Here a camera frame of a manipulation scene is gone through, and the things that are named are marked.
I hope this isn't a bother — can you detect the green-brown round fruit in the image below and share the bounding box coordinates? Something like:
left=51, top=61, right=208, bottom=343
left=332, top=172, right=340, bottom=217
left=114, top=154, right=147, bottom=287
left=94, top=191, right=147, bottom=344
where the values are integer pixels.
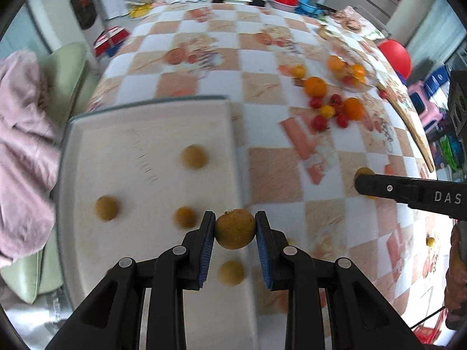
left=94, top=195, right=119, bottom=222

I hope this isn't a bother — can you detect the large brown fruit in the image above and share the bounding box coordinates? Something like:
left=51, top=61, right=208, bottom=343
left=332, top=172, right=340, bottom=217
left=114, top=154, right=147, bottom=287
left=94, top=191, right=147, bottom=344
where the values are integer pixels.
left=215, top=209, right=256, bottom=250

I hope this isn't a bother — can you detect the grey knitted throw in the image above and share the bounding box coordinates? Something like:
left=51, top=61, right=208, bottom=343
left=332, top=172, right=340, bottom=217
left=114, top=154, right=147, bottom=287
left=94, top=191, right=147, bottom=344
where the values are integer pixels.
left=1, top=285, right=73, bottom=349

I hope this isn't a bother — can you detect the pink plastic stool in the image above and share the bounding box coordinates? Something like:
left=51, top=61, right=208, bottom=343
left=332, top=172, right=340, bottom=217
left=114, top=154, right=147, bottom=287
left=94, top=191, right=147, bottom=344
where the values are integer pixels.
left=408, top=80, right=442, bottom=134

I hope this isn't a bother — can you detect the wooden back scratcher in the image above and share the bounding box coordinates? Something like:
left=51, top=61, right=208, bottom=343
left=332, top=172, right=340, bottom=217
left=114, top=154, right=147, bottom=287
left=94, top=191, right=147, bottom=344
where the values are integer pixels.
left=376, top=71, right=435, bottom=173

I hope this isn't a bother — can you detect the orange tangerine right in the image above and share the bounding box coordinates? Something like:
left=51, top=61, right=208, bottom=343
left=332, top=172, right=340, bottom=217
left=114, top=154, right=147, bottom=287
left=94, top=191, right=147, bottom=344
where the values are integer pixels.
left=343, top=97, right=365, bottom=121

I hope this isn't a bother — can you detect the white shallow tray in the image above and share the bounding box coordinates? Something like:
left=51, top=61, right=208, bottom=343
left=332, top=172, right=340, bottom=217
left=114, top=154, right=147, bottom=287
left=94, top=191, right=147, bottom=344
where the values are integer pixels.
left=55, top=97, right=258, bottom=349

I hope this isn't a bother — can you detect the red balloon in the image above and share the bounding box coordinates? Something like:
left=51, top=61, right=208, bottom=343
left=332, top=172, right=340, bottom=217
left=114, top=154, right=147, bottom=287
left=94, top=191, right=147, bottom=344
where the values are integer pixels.
left=378, top=40, right=412, bottom=79

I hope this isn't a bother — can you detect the glass fruit bowl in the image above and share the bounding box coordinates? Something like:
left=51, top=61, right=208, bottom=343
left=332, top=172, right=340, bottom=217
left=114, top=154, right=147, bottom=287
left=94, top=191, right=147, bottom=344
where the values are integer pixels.
left=326, top=48, right=377, bottom=92

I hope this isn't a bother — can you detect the orange tangerine near bowl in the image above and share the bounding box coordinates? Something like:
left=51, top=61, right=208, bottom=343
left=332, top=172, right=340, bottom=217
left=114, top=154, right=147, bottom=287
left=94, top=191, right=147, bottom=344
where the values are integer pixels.
left=303, top=77, right=327, bottom=99

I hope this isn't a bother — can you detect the checkered fruit tablecloth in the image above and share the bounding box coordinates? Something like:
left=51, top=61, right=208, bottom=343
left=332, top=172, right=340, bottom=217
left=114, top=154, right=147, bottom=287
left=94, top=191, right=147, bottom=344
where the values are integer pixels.
left=89, top=3, right=452, bottom=325

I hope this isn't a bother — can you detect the small yellow tomato far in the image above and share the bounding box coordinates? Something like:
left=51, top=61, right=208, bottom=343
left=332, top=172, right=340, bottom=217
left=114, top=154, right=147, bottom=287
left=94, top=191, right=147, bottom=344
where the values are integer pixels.
left=290, top=65, right=306, bottom=79

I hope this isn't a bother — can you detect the pink blanket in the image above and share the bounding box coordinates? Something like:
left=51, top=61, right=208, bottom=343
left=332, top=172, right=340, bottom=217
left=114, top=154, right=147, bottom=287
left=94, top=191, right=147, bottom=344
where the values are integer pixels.
left=1, top=51, right=61, bottom=267

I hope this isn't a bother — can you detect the red and blue dustpan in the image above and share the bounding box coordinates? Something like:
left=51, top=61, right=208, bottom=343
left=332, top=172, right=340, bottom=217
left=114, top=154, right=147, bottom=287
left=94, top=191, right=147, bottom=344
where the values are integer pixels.
left=93, top=26, right=130, bottom=58

